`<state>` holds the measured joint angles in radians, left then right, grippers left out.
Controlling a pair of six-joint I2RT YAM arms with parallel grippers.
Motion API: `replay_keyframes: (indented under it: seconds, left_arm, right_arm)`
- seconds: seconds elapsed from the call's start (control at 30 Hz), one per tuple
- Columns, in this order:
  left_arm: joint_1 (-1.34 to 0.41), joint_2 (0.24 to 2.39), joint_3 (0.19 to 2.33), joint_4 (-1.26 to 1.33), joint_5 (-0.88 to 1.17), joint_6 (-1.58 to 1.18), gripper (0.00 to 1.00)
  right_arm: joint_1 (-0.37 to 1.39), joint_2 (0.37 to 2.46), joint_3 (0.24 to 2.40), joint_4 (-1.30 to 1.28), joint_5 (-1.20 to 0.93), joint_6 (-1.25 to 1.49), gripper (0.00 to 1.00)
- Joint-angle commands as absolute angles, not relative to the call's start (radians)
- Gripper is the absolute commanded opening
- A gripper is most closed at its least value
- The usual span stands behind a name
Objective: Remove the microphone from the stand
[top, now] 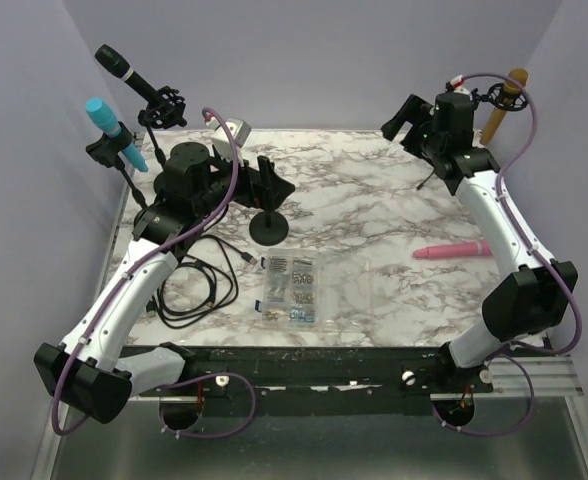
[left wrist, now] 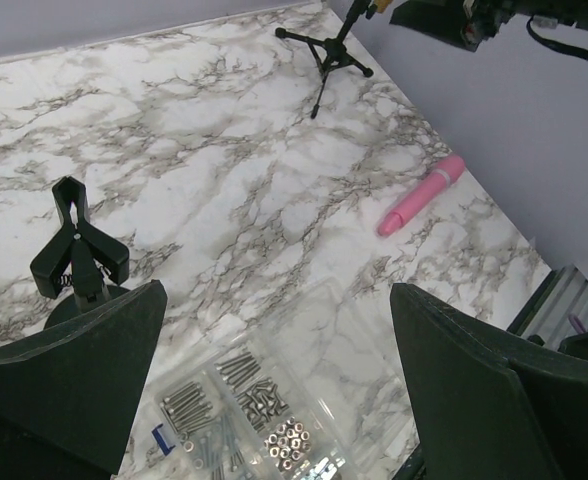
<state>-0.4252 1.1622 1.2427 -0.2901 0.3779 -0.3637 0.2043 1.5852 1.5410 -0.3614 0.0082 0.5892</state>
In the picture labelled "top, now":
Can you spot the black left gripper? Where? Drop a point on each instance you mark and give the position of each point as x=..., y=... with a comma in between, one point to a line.
x=272, y=190

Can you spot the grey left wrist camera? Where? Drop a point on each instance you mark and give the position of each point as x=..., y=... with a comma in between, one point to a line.
x=239, y=130

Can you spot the black microphone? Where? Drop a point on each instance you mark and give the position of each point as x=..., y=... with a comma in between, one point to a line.
x=115, y=64

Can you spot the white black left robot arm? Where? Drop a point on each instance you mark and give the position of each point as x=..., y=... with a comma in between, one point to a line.
x=134, y=280

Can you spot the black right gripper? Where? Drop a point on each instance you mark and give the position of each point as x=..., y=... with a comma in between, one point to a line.
x=417, y=111

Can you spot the clear plastic screw box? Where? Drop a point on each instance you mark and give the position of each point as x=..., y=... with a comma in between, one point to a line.
x=315, y=291

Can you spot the gold microphone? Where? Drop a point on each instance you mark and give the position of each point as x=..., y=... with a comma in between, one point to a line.
x=506, y=98

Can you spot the black tripod shock-mount stand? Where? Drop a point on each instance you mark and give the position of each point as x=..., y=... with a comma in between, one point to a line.
x=446, y=134

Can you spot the pink microphone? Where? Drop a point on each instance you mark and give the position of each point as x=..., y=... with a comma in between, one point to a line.
x=459, y=250

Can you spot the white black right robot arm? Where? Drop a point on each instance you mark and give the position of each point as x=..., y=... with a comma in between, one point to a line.
x=534, y=288

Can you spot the black round-base mic stand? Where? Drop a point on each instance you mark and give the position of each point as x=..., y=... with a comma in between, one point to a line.
x=268, y=227

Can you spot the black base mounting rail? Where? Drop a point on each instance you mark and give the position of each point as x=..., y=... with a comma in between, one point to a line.
x=291, y=381

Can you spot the blue microphone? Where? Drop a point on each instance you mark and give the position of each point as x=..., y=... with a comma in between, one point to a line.
x=103, y=117

